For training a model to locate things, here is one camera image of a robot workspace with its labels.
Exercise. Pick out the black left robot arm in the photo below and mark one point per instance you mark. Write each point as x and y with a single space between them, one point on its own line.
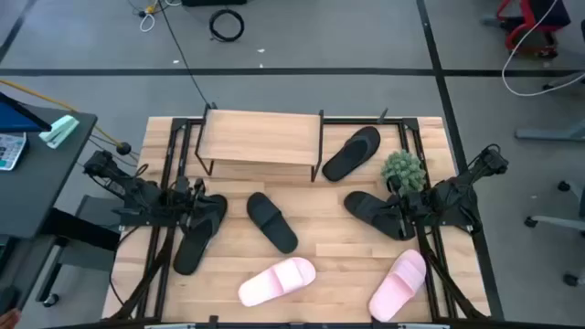
137 192

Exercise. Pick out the person's hand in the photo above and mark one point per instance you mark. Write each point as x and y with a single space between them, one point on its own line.
9 319

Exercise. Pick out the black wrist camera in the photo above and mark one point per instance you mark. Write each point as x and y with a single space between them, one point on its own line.
182 184
394 185

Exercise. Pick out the office chair base with casters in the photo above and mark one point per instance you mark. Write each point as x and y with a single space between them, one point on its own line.
553 222

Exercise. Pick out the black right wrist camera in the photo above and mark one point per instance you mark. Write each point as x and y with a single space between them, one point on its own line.
394 185

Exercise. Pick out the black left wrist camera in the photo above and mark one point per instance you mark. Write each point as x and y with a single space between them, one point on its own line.
182 184

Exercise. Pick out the green plant in patterned pot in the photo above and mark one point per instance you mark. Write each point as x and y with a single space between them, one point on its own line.
404 170

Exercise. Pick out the white calculator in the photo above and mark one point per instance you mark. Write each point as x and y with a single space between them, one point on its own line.
10 151

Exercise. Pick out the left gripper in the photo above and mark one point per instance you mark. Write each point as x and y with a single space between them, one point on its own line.
193 205

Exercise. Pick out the red and black chair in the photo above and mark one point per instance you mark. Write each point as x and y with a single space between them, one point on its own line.
525 27

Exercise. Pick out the mint green stapler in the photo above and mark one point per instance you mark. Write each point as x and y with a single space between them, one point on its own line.
59 131

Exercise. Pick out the black aluminium table frame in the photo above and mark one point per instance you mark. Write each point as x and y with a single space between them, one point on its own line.
361 121

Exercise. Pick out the grey table base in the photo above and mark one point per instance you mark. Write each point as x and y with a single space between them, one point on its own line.
548 134

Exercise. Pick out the laptop with blue screen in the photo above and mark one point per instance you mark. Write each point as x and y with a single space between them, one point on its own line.
18 119

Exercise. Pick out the black slide sandal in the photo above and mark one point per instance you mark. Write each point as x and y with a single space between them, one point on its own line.
372 209
272 223
352 154
194 250

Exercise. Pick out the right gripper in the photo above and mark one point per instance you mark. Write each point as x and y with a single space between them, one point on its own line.
412 206

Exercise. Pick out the grey desk foot with caster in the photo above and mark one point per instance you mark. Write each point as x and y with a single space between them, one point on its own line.
68 260

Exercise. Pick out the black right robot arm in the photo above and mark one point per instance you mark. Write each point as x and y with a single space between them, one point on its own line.
457 192

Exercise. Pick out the pink slide sandal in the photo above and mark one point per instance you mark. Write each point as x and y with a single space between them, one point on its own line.
397 285
276 281

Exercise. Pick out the dark grey desk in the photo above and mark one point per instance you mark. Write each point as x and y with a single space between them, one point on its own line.
41 183

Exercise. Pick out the wooden shelf with black frame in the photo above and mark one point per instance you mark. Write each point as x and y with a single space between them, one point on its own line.
260 137

